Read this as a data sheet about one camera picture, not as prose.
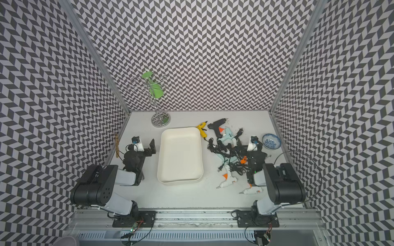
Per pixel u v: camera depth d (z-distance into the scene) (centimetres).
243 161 89
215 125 107
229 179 84
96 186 44
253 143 75
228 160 91
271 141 99
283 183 46
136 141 75
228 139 101
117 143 101
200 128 106
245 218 72
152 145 87
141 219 71
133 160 69
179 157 90
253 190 80
